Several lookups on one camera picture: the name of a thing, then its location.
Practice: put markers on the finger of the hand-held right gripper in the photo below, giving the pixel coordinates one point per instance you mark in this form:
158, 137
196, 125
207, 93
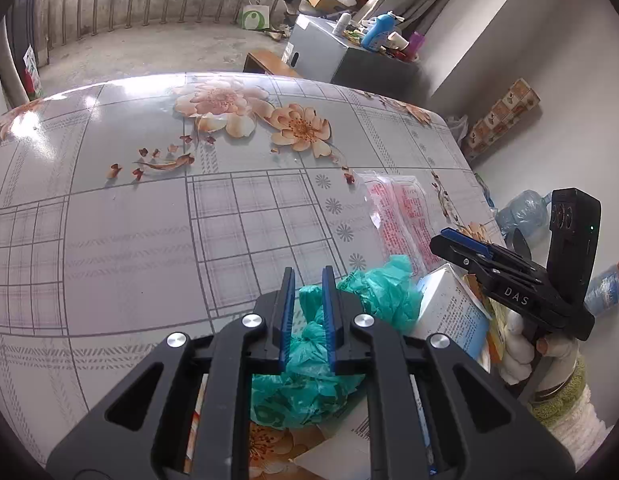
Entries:
464, 257
469, 241

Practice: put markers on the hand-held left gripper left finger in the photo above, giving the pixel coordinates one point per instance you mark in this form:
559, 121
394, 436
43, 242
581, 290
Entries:
287, 320

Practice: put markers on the teal plastic bag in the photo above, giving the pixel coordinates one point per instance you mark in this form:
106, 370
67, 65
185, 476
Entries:
384, 290

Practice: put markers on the white paper cup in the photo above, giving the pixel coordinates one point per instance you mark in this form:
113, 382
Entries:
398, 41

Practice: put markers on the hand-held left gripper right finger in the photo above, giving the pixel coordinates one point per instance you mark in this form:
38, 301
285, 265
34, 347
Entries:
329, 320

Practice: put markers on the tall patterned cardboard box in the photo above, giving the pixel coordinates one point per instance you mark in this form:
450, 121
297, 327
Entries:
499, 117

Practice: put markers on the round table with glossy cover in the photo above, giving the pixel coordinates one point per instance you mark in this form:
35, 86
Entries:
139, 240

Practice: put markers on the white green paper bag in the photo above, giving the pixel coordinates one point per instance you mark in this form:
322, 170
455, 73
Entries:
254, 17

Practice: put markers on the clear packet red print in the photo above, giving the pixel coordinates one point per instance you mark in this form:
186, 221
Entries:
404, 215

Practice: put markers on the grey cabinet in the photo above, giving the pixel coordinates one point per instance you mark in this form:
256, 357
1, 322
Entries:
369, 70

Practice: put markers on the blue detergent bottle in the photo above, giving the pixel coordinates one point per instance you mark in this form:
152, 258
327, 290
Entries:
377, 32

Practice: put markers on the purple cup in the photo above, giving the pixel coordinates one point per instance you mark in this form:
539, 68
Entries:
414, 45

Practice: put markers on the red green printed bag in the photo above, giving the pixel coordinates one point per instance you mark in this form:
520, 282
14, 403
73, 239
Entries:
32, 72

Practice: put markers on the white plastic bag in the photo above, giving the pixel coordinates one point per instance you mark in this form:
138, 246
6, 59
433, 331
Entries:
458, 127

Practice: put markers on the person's right hand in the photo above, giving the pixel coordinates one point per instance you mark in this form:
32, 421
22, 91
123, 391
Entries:
517, 350

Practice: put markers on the yellow snack packet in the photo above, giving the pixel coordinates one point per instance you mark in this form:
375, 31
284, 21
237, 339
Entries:
495, 330

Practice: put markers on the small white bottle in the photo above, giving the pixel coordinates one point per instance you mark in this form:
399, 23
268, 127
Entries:
343, 24

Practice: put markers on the empty blue water jug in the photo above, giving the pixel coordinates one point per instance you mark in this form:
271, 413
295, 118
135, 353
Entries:
522, 210

